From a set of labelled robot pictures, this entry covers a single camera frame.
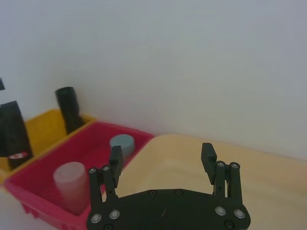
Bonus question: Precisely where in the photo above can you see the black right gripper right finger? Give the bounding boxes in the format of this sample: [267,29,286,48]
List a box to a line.
[201,142,246,212]

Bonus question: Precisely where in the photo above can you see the black bottle with red label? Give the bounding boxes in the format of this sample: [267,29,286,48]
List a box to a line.
[0,100,34,169]

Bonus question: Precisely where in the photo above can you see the pale pink plastic cylinder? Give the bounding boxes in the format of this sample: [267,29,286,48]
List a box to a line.
[53,161,90,216]

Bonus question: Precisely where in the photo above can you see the red plastic bin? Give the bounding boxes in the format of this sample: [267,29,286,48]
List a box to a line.
[4,121,154,230]

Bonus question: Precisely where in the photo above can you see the grey-blue plastic cylinder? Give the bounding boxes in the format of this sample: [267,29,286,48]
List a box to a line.
[109,134,136,158]

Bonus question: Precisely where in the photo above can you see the yellow plastic bin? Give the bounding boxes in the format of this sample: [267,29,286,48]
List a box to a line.
[0,109,98,185]

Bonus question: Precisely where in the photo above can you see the black round tube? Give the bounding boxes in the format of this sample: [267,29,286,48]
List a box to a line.
[55,86,85,135]

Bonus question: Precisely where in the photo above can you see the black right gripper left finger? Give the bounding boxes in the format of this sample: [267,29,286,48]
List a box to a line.
[87,145,125,217]

